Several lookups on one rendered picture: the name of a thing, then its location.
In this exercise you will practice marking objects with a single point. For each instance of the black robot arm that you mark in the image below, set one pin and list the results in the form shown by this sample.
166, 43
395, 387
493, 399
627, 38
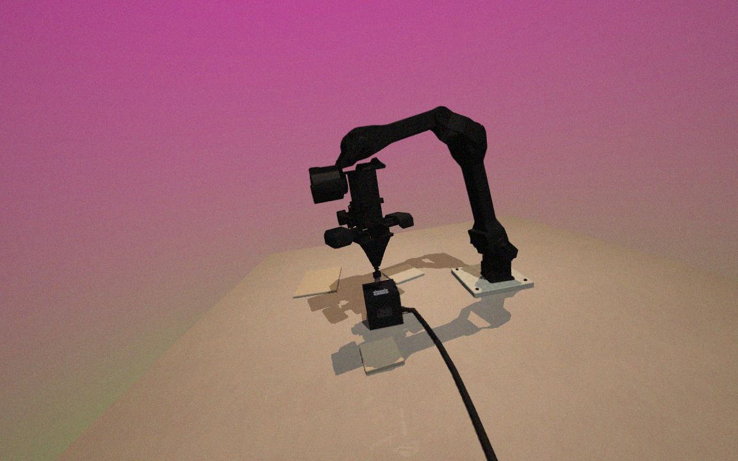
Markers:
467, 143

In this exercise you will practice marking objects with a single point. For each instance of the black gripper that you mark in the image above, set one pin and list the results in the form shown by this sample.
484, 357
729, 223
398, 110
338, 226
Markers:
368, 215

